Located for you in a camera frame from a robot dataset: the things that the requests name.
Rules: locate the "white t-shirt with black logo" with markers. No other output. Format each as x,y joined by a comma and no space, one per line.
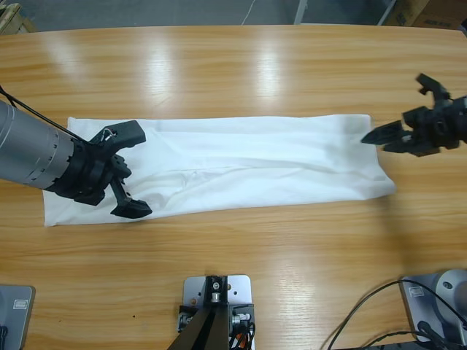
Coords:
255,171

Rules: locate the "tan cardboard box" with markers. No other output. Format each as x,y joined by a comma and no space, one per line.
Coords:
408,14

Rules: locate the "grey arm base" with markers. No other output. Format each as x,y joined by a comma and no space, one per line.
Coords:
18,324
448,291

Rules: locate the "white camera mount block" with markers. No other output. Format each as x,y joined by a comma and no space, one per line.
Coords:
241,288

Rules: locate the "wooden pallet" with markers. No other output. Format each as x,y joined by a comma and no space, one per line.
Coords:
14,18

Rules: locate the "white metal frame leg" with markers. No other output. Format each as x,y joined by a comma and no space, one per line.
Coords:
387,11
301,11

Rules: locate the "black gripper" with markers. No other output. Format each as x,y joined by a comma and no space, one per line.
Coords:
438,125
84,175

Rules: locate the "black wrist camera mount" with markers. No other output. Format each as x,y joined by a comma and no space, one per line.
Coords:
124,135
432,85

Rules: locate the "dark camera post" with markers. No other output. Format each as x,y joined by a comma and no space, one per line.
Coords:
204,331

